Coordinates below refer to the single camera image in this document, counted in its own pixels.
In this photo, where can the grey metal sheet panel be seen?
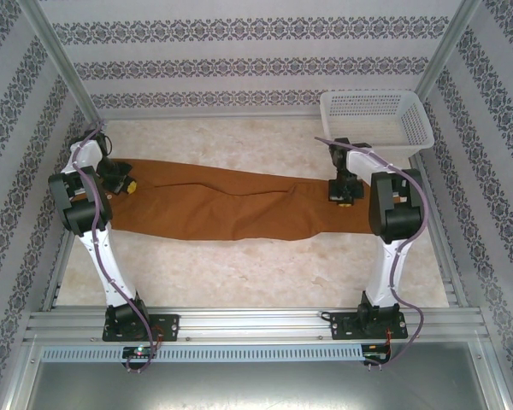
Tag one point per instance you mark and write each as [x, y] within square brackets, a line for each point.
[256, 384]

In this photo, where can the aluminium mounting rail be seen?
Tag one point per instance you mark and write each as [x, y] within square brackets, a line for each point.
[256, 324]

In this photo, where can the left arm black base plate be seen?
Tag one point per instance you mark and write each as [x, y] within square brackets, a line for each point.
[166, 326]

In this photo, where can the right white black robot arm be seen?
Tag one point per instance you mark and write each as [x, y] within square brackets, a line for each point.
[389, 265]

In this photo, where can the aluminium table side rail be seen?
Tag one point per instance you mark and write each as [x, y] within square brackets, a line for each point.
[440, 256]
[55, 277]

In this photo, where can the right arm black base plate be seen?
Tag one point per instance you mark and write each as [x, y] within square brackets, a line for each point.
[340, 326]

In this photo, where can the brown long pants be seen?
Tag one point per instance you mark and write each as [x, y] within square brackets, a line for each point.
[239, 213]

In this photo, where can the aluminium table edge rail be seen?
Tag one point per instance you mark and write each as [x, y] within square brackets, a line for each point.
[196, 116]

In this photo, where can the white plastic mesh basket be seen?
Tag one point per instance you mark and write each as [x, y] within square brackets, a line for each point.
[367, 150]

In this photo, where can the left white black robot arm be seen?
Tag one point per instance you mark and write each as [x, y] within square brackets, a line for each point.
[107, 265]

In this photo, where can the aluminium frame post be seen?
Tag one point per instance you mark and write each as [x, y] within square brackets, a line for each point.
[53, 38]
[452, 42]

